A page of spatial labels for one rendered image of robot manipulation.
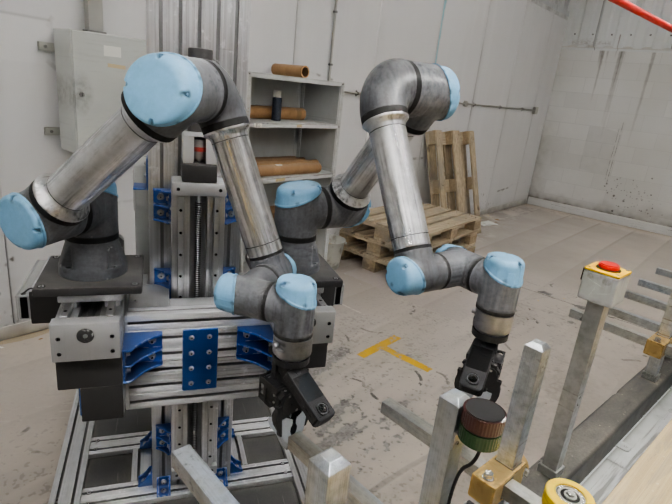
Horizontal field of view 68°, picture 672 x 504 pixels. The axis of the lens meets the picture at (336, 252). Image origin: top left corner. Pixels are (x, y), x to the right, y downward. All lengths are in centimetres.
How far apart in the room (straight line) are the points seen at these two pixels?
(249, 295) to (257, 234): 15
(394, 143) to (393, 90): 10
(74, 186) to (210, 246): 44
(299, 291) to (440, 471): 37
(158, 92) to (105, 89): 208
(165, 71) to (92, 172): 26
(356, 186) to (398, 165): 32
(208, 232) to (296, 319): 54
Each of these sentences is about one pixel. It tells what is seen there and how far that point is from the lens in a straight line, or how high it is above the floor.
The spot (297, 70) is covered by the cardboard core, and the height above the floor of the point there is 159.
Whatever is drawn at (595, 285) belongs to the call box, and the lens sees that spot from 116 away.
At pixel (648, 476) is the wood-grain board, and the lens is 116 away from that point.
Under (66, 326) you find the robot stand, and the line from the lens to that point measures 120.
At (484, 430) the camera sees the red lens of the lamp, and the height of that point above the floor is 110.
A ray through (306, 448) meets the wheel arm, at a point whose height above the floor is 86.
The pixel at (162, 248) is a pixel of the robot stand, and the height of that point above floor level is 104.
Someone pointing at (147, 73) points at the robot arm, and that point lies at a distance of 92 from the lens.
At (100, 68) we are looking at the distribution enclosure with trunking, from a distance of 297.
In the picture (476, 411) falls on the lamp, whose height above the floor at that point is 111.
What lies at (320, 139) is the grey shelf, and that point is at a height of 112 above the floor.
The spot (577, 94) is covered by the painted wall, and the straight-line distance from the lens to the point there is 876.
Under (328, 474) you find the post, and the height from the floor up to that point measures 112.
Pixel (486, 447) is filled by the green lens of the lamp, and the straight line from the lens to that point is 77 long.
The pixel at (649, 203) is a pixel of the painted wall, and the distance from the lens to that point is 854.
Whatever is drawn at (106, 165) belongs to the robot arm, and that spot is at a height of 134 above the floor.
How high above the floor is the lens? 152
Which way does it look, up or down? 18 degrees down
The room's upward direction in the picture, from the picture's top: 6 degrees clockwise
